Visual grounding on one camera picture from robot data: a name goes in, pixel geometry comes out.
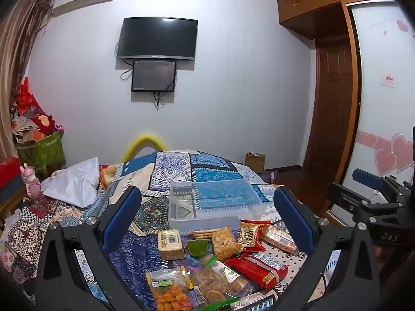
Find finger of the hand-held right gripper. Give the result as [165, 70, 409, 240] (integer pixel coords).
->
[353, 168, 406, 201]
[328, 183, 403, 225]

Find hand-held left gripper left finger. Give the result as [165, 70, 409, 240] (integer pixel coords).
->
[35, 185, 153, 311]

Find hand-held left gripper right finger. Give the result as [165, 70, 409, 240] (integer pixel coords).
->
[273, 186, 381, 311]

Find pink wafer packet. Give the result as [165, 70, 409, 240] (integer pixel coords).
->
[262, 224, 299, 255]

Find red and yellow snack packet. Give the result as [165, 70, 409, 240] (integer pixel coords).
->
[238, 220, 272, 251]

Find tan cake block packet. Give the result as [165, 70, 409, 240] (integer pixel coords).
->
[158, 229, 187, 260]

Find golden rice cracker packet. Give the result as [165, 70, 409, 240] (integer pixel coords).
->
[211, 227, 244, 262]

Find clear plastic container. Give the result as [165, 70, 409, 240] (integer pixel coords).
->
[168, 178, 268, 235]

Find clear cookie packet green ends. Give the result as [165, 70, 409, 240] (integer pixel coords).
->
[189, 255, 257, 310]

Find orange plush blanket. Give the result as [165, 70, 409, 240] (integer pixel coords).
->
[99, 165, 110, 189]

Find white pillow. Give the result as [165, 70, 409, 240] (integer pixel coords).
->
[43, 156, 100, 208]

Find red sausage packet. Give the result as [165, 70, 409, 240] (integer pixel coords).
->
[225, 252, 289, 290]

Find white wardrobe door pink hearts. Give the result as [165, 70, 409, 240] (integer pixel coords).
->
[327, 0, 415, 227]

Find brown wooden door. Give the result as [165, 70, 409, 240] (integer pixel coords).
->
[304, 39, 358, 208]

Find cardboard box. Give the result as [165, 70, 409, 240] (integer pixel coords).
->
[245, 151, 266, 174]

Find blue patchwork blanket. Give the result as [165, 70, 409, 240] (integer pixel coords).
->
[0, 149, 341, 311]

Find green jelly cup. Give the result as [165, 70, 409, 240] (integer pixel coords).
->
[186, 239, 212, 260]

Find yellow foam tube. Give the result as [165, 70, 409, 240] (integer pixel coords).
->
[121, 132, 169, 164]

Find flat cracker packet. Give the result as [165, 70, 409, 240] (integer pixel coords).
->
[189, 228, 228, 239]

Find orange fried cubes packet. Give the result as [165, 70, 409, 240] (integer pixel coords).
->
[145, 267, 197, 311]

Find pink toy figure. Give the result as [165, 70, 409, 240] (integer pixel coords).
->
[20, 164, 41, 207]

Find white sticker red print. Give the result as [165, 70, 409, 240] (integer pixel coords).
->
[380, 71, 399, 88]

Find green storage box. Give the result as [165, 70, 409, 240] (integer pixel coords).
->
[16, 131, 65, 176]

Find red plush toy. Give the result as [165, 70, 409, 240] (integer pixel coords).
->
[31, 113, 56, 135]

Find red box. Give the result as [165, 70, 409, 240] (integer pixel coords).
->
[0, 157, 22, 189]

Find small black monitor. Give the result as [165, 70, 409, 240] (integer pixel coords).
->
[131, 60, 177, 93]

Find red plastic bag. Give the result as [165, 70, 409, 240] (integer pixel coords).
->
[17, 77, 43, 117]

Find wooden overhead cabinet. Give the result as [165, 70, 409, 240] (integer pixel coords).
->
[277, 0, 393, 40]

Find brown curtain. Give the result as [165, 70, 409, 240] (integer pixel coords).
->
[0, 0, 56, 158]

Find black monitor cable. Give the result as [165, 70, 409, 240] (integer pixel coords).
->
[152, 84, 171, 111]

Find black wall television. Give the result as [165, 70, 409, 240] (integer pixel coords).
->
[117, 17, 198, 61]

